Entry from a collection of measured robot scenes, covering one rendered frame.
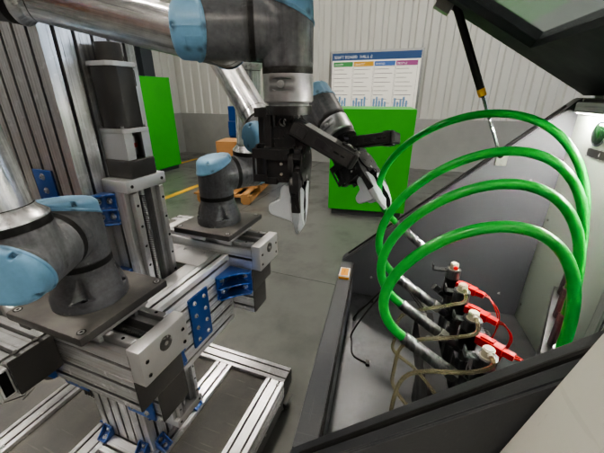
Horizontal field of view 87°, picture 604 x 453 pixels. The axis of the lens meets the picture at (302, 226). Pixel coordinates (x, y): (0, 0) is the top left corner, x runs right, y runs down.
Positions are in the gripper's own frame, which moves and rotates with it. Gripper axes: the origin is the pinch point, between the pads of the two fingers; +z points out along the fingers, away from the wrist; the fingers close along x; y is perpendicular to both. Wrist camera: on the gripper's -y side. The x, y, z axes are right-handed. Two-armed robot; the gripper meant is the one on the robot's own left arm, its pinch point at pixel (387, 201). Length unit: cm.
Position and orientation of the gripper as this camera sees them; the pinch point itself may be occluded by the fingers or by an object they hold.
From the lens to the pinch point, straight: 74.0
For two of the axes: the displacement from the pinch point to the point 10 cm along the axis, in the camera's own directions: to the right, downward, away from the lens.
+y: -6.4, 4.8, 5.9
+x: -6.4, 0.8, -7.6
